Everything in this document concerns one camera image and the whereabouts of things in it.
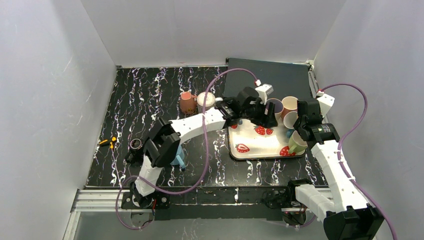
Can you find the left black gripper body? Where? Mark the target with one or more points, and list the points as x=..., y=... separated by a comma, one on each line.
x=265, y=112

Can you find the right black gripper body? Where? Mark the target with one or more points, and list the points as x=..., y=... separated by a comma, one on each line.
x=303, y=124

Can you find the beige pink mug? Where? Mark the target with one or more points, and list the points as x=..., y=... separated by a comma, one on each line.
x=278, y=107

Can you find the light green mug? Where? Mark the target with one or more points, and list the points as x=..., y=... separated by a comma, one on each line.
x=296, y=144

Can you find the brown mug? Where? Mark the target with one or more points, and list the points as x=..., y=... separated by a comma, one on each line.
x=188, y=103

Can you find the light blue faceted mug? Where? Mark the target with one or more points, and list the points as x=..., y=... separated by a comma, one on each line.
x=179, y=158

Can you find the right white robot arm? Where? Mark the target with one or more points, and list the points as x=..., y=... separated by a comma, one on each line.
x=349, y=215

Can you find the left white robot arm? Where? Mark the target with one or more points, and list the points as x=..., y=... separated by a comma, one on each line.
x=159, y=148

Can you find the white floral mug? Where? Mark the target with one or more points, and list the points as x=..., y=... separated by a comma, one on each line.
x=205, y=100

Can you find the black mug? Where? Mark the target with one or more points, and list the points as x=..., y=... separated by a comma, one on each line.
x=135, y=153

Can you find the strawberry print white tray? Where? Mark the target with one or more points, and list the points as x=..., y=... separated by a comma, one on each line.
x=248, y=141

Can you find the dark flat metal box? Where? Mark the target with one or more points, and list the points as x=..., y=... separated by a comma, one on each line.
x=287, y=79

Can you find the yellow black small tool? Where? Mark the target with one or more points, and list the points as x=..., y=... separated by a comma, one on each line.
x=108, y=142

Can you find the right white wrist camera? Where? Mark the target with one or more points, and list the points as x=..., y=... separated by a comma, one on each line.
x=325, y=102

